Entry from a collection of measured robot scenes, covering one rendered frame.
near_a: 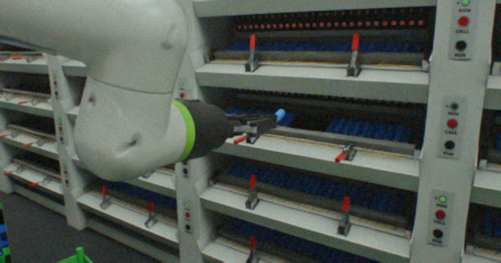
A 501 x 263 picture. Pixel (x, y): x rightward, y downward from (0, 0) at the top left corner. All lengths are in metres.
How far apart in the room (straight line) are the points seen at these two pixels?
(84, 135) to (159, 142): 0.08
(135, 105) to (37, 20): 0.13
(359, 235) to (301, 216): 0.16
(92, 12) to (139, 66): 0.07
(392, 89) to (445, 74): 0.10
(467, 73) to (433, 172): 0.21
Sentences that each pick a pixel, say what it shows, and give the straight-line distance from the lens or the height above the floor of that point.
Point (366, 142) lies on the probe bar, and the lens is 0.85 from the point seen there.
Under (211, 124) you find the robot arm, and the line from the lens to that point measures 0.52.
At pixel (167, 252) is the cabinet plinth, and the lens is 1.40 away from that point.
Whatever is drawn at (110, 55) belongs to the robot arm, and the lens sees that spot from 0.40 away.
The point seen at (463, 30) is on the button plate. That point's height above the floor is 0.82.
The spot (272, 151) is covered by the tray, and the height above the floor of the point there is 0.52.
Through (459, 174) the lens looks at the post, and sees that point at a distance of 0.80.
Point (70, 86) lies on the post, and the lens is 1.60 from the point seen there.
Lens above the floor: 0.79
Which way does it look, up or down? 12 degrees down
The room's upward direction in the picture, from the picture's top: straight up
